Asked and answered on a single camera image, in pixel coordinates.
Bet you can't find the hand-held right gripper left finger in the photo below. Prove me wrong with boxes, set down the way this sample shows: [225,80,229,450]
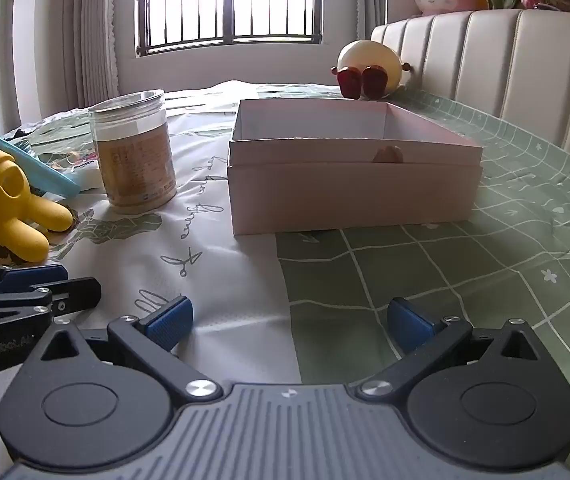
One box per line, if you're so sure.
[25,296,223,403]

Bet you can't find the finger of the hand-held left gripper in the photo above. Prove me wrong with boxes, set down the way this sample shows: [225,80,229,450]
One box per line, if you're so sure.
[0,261,69,295]
[0,276,102,318]

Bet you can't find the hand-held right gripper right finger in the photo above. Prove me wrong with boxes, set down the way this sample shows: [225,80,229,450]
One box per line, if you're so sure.
[357,297,541,403]

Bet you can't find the pink cardboard box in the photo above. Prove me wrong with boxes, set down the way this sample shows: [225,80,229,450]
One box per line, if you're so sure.
[227,98,483,237]

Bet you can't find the tan cylindrical bottle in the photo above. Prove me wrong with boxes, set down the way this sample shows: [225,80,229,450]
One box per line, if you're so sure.
[372,145,405,163]

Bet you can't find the green checked blanket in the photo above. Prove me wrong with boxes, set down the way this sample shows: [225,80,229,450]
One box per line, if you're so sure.
[275,87,570,480]

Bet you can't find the white printed bedsheet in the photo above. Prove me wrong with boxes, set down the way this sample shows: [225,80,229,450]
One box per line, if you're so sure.
[0,79,351,480]

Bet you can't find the blue and white tube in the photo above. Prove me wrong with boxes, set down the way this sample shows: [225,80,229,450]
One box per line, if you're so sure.
[0,120,106,198]

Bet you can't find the clear plastic jar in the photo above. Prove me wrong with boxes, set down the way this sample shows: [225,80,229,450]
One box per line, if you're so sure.
[87,89,178,209]

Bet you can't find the cream plush toy red shoes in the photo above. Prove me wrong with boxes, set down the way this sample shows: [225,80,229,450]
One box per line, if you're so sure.
[331,40,414,100]

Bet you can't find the cream padded headboard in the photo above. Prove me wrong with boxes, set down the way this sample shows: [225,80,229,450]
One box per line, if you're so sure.
[370,8,570,161]

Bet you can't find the window with black bars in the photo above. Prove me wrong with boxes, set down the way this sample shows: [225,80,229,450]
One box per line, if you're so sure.
[134,0,324,59]

